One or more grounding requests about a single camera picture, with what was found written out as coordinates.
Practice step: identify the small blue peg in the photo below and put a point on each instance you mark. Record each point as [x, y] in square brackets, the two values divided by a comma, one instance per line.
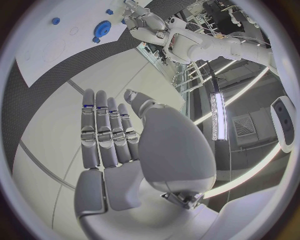
[96, 39]

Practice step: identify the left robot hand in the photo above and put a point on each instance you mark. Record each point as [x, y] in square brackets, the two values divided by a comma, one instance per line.
[152, 21]

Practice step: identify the white task board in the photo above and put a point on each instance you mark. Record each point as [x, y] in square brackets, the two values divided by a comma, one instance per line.
[70, 43]

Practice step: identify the metal frame rack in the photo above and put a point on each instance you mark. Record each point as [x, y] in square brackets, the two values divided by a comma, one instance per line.
[187, 78]

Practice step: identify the blue gear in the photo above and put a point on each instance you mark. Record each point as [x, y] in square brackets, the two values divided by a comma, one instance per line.
[103, 29]

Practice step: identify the blue rounded block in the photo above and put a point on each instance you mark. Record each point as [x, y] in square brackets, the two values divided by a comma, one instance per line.
[55, 21]

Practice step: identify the glowing light bar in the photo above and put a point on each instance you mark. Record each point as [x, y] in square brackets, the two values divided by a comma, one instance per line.
[220, 116]

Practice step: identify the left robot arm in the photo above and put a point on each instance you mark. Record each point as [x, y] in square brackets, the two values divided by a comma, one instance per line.
[215, 48]

